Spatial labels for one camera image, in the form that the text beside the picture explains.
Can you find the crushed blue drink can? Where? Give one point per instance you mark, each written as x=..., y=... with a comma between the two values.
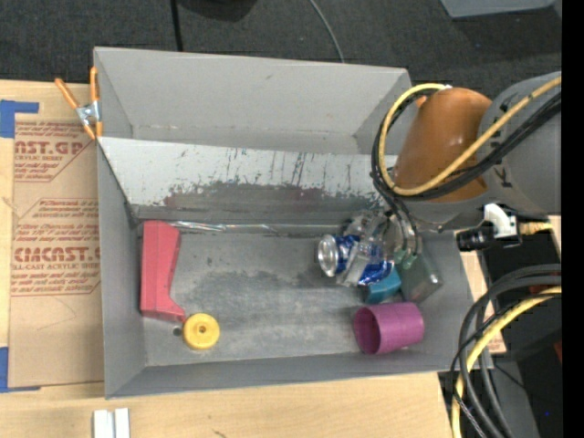
x=335, y=256

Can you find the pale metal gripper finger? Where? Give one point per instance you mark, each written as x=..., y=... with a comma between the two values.
x=369, y=228
x=367, y=265

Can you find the brown cardboard board, red print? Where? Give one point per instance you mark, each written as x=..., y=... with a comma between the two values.
x=50, y=226

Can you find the teal block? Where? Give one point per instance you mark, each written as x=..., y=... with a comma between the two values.
x=382, y=290

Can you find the grey metal bin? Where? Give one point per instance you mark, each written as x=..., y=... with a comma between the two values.
x=255, y=281

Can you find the purple plastic cup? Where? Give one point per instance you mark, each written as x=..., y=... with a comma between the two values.
x=392, y=327

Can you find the yellow toy wheel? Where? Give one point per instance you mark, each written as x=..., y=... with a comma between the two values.
x=201, y=331

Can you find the dark grey-green block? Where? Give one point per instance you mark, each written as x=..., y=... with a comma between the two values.
x=420, y=281

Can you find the black cylinder on white bracket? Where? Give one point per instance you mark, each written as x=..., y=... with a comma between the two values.
x=479, y=236

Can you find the red flat block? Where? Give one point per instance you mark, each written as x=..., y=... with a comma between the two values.
x=157, y=272

